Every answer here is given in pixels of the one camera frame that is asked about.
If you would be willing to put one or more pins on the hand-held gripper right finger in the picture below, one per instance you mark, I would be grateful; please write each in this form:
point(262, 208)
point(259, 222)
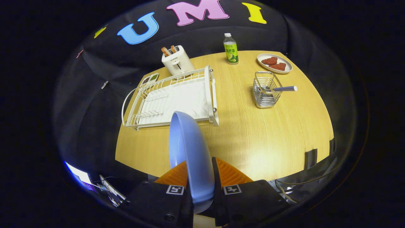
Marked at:
point(215, 177)

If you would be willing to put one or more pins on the white divided sauce tray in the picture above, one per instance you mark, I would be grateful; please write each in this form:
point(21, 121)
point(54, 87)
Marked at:
point(149, 79)

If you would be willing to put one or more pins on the computer monitor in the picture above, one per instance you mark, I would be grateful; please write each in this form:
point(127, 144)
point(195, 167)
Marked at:
point(79, 174)

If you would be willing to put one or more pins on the blue plate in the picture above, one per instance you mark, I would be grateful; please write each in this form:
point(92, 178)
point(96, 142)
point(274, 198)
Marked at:
point(193, 152)

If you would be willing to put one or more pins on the white flat device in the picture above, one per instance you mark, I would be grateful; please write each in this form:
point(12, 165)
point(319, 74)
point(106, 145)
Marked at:
point(110, 191)

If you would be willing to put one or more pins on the white oval dish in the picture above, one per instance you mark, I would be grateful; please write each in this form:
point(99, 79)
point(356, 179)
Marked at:
point(288, 68)

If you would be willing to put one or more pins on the toast slice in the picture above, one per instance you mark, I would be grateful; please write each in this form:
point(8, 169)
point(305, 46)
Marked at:
point(173, 48)
point(165, 51)

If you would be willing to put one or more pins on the white toaster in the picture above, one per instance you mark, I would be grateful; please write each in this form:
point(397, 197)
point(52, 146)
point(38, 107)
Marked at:
point(178, 63)

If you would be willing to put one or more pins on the black backdrop cloth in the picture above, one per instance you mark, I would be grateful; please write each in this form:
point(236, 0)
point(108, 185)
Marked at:
point(91, 110)

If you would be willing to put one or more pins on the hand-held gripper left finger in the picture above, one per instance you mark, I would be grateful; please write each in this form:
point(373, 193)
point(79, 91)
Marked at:
point(158, 205)

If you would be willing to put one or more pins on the red meat piece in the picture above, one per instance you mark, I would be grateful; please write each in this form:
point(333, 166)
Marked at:
point(279, 66)
point(269, 60)

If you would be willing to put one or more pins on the green tea bottle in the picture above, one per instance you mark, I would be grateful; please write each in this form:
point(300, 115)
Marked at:
point(231, 52)

